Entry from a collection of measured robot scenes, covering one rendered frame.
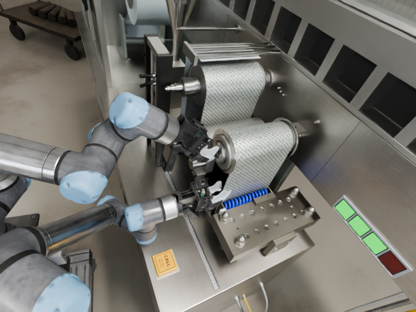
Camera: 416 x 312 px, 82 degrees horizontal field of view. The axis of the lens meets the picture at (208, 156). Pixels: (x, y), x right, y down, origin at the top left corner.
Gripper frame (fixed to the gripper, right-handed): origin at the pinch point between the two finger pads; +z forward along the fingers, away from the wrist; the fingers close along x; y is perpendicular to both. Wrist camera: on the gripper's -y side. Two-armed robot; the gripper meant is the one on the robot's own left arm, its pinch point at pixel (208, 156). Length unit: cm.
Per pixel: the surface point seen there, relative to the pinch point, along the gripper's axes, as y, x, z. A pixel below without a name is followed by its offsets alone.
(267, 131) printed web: 18.3, -1.9, 9.5
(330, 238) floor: -12, -25, 179
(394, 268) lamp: 19, -51, 31
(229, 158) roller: 5.5, -5.9, -0.3
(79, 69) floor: -114, 281, 56
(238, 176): 1.3, -7.3, 10.1
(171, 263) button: -34.9, -18.0, 5.9
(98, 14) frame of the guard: -4, 95, -18
